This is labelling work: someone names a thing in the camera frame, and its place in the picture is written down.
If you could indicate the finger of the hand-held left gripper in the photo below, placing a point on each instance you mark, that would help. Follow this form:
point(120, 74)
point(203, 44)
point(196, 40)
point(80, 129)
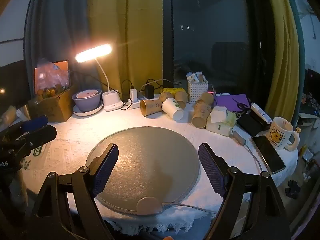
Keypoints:
point(33, 123)
point(42, 135)

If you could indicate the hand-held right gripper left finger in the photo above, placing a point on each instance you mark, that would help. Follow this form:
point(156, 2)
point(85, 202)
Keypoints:
point(105, 172)

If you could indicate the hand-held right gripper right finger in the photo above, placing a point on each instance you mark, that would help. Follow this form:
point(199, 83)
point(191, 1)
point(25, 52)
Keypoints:
point(212, 172)

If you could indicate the brown paper cup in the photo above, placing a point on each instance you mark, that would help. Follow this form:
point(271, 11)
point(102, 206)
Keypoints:
point(152, 106)
point(207, 98)
point(167, 95)
point(201, 116)
point(181, 98)

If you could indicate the white paper cup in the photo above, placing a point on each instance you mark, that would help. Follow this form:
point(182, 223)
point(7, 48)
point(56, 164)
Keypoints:
point(172, 108)

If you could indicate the cardboard box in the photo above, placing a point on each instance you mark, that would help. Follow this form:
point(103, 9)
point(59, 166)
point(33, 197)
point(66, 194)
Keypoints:
point(56, 107)

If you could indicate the round grey mat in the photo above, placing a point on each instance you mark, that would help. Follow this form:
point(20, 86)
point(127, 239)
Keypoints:
point(147, 160)

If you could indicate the pale green tissue pack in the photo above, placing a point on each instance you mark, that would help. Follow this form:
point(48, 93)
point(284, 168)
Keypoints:
point(223, 127)

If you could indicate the clear plastic bag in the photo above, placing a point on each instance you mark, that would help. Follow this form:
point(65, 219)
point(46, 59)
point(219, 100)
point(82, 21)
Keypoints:
point(53, 77)

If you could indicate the purple bowl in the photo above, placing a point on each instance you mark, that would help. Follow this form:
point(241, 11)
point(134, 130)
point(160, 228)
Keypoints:
point(87, 103)

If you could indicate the pink round mat controller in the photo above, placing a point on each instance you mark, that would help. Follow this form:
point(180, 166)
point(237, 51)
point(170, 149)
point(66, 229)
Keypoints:
point(149, 206)

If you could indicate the white plate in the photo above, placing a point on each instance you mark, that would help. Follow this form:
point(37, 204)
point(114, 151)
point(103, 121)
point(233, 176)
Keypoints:
point(95, 110)

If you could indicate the white tissue pack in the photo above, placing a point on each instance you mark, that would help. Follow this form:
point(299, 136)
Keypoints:
point(218, 114)

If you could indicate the black smartphone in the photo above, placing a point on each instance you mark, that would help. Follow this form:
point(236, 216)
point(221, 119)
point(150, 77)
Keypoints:
point(268, 155)

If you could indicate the pink bowl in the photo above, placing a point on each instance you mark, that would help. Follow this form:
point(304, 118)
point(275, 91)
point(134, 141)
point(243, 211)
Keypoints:
point(86, 94)

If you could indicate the black wallet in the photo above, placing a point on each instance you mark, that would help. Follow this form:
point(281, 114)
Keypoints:
point(248, 125)

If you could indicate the white desk lamp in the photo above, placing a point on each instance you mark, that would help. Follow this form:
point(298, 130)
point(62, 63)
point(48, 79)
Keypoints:
point(112, 102)

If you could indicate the purple notebook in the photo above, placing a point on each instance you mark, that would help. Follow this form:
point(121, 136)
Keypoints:
point(227, 102)

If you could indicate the black scissors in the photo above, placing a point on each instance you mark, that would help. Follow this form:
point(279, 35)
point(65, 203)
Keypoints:
point(242, 106)

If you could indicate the white bear mug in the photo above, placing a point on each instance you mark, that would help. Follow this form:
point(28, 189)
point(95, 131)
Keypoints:
point(277, 135)

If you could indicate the white power strip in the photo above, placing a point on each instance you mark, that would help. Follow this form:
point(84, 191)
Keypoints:
point(136, 103)

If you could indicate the white tube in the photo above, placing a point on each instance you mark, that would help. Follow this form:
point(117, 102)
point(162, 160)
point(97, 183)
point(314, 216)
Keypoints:
point(261, 113)

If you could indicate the white woven basket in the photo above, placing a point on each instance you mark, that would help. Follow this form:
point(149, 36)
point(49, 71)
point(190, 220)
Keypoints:
point(197, 92)

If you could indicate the white charger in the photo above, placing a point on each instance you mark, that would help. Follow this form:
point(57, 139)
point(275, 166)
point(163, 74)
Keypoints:
point(133, 93)

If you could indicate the yellow cloth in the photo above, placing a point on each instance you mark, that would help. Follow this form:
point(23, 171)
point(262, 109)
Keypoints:
point(173, 90)

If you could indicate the black charger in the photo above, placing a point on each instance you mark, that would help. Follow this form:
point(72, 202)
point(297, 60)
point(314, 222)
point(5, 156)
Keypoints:
point(150, 92)

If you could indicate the bunch of small packets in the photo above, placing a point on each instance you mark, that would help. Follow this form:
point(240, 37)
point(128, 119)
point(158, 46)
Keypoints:
point(196, 77)

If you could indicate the grey curtain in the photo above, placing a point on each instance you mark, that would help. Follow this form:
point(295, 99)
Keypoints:
point(57, 25)

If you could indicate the yellow curtain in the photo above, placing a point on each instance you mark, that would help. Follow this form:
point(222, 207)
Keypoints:
point(282, 55)
point(125, 30)

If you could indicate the black window frame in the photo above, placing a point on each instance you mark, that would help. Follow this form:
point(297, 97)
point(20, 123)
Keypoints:
point(168, 42)

